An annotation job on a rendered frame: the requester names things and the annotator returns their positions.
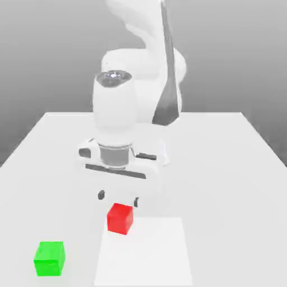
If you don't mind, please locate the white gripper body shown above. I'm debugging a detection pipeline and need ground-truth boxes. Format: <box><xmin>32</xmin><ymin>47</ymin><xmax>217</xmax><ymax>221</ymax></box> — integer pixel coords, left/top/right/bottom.
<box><xmin>74</xmin><ymin>160</ymin><xmax>163</xmax><ymax>199</ymax></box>

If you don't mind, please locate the small red cube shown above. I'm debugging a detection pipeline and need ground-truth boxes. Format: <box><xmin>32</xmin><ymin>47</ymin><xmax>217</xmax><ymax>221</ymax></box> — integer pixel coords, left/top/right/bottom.
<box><xmin>107</xmin><ymin>202</ymin><xmax>134</xmax><ymax>236</ymax></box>

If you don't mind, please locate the small green cube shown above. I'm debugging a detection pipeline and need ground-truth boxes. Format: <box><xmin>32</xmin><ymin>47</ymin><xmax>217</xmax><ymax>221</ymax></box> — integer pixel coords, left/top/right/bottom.
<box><xmin>33</xmin><ymin>241</ymin><xmax>66</xmax><ymax>277</ymax></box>

